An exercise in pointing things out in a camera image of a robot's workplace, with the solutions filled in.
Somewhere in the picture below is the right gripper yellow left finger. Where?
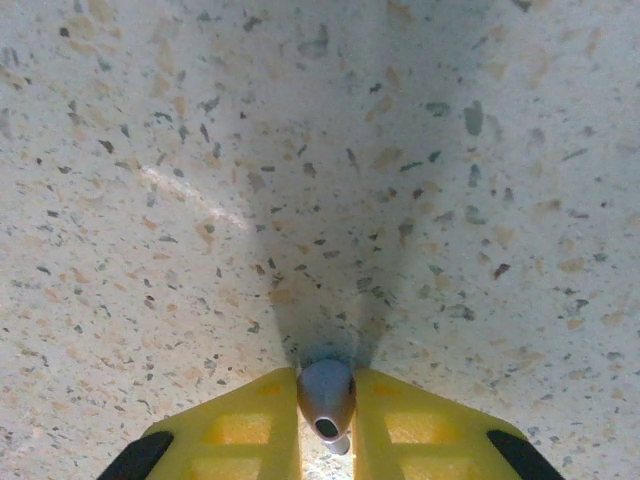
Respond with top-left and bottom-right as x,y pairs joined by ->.
99,367 -> 304,480

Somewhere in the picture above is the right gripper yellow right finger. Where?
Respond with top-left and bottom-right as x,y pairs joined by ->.
352,369 -> 551,480

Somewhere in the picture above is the purple wireless earbud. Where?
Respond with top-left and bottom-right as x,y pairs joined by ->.
295,358 -> 358,456

